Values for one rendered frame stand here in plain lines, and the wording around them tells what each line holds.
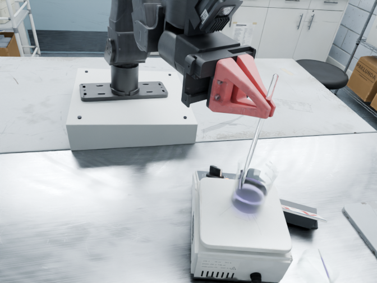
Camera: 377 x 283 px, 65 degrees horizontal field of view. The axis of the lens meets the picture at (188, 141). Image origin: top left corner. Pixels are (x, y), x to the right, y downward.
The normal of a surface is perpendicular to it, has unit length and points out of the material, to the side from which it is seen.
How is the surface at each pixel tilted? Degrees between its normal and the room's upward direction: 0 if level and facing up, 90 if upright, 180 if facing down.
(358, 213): 0
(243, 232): 0
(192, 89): 91
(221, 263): 90
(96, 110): 3
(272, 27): 90
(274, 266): 90
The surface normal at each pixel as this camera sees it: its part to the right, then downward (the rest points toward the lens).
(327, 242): 0.09, -0.78
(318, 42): 0.20, 0.62
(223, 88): -0.84, 0.28
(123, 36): 0.50, 0.49
